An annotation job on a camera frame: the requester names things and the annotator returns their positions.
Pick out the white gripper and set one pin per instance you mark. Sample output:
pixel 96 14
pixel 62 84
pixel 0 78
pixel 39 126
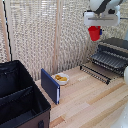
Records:
pixel 101 19

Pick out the red plastic cup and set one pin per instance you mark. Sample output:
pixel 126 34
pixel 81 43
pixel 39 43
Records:
pixel 94 33

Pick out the yellow food pieces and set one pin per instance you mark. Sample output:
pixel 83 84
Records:
pixel 61 78

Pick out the woven folding screen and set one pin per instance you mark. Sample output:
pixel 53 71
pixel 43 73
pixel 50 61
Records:
pixel 40 33

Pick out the white bowl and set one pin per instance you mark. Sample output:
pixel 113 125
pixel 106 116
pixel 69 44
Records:
pixel 62 80

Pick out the dark blue book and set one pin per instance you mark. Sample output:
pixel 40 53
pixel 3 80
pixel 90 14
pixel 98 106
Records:
pixel 50 86

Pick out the black fabric storage box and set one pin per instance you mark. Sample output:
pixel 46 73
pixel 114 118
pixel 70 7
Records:
pixel 20 96

